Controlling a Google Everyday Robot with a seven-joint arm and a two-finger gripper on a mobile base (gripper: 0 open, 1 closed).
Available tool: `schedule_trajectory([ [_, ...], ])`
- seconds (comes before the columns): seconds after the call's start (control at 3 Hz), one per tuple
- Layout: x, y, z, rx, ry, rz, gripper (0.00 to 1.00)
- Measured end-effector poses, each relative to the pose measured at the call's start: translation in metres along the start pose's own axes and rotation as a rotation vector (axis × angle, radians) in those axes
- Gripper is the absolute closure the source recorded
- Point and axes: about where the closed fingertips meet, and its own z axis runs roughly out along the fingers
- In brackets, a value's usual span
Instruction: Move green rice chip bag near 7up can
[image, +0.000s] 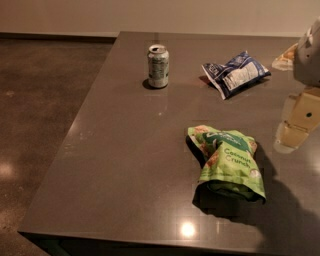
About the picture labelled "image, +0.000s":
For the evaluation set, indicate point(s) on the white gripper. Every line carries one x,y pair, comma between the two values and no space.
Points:
308,61

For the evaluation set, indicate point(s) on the green rice chip bag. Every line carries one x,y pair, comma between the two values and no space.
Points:
228,167

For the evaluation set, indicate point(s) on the tan snack bag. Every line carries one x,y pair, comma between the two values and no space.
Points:
284,62

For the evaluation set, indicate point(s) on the blue white chip bag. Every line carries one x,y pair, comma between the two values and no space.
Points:
238,73

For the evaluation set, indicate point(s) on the green 7up soda can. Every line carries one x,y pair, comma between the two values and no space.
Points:
158,66

